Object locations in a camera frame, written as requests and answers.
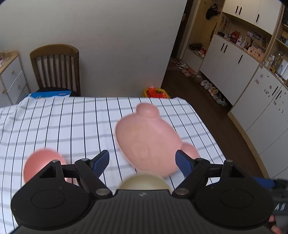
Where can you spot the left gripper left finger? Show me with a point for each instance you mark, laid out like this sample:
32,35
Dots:
89,172

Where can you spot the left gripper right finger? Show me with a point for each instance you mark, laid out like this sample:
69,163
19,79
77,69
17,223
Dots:
194,171

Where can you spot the pink mouse-shaped divided plate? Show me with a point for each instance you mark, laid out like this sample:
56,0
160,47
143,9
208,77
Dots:
149,143

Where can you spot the pink round bowl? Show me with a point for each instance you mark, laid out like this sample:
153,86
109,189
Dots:
38,160

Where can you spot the person's right hand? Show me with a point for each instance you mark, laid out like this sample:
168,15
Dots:
274,228

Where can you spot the white black checked tablecloth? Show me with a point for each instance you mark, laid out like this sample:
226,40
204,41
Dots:
80,128

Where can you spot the cream round bowl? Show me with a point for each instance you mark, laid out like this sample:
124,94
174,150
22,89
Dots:
144,181

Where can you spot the blue white package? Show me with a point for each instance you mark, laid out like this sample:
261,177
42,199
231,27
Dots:
50,94

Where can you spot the bin with orange bag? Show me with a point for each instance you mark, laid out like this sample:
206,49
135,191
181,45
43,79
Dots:
152,92

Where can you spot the brown wooden chair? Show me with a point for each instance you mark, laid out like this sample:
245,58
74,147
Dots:
56,67

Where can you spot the white drawer cabinet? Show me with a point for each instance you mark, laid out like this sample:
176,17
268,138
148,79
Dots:
14,87

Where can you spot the white wall cupboards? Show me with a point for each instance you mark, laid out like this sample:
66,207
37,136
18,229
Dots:
234,63

